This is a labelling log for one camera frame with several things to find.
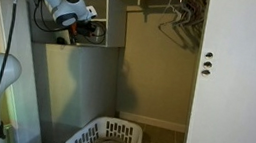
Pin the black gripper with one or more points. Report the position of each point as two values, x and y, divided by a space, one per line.
82 28

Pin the white open shelf unit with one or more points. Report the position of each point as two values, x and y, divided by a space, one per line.
116 22

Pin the box with barcode label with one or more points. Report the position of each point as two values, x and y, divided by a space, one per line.
67 38

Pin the grey tall cabinet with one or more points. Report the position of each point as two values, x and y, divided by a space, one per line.
75 84

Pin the white clothes hanger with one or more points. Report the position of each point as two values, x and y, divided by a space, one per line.
170 5

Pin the grey clothes hanger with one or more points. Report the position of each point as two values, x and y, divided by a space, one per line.
199 14
191 30
173 34

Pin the white narrow door panel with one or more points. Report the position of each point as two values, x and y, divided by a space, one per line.
25 107

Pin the white baseboard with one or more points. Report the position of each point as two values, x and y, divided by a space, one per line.
151 121

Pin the white plastic laundry basket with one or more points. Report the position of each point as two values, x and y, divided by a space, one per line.
136 140

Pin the white wide closet door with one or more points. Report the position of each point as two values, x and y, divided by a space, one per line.
242 97

